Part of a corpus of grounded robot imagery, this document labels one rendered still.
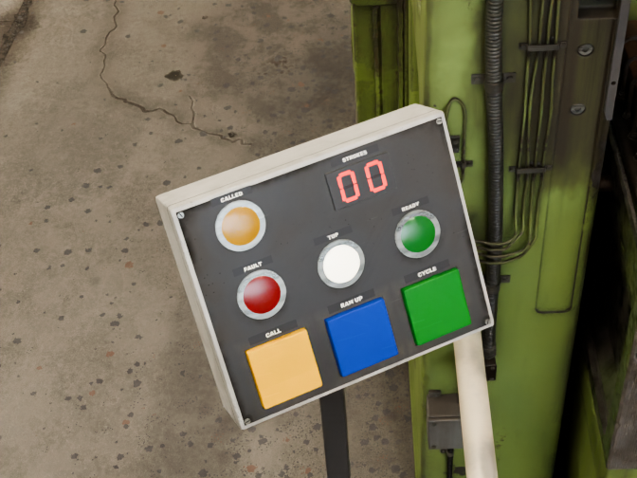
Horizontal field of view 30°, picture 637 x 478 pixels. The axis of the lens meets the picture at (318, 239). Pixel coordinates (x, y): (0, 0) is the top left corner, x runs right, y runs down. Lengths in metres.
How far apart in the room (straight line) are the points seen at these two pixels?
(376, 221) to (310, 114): 1.86
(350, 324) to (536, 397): 0.79
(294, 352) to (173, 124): 1.93
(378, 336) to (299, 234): 0.16
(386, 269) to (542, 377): 0.73
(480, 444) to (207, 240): 0.62
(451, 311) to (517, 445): 0.83
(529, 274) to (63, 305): 1.34
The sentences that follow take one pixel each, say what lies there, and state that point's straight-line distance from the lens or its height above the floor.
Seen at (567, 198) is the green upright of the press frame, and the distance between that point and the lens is 1.76.
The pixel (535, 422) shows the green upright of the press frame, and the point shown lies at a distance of 2.19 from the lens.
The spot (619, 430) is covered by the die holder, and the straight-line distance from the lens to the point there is 1.87.
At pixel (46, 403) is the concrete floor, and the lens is 2.70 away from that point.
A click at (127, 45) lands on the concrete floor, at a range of 3.55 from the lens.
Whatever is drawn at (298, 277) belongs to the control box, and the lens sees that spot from 1.36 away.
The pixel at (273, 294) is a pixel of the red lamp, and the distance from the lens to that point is 1.35.
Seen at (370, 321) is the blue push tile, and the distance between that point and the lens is 1.40.
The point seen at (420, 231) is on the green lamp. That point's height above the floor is 1.09.
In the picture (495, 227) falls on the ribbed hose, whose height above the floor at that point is 0.85.
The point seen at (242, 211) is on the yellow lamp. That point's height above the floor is 1.18.
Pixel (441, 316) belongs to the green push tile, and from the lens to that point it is 1.44.
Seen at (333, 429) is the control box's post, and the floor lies 0.66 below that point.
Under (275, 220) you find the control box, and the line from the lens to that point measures 1.34.
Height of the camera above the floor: 2.11
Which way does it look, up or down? 47 degrees down
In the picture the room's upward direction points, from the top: 5 degrees counter-clockwise
